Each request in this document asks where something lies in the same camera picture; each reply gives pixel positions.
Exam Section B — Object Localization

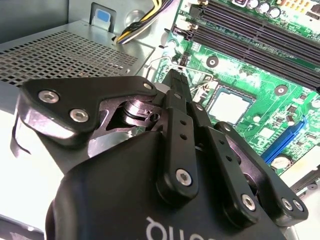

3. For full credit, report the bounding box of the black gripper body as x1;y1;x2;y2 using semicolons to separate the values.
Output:
43;130;288;240

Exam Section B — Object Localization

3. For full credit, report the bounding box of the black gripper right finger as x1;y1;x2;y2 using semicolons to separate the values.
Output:
179;72;310;229

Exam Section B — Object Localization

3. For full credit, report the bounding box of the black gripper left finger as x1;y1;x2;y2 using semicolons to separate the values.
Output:
16;68;200;208

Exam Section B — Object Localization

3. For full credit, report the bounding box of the silver CPU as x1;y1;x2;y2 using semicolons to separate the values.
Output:
208;90;254;125

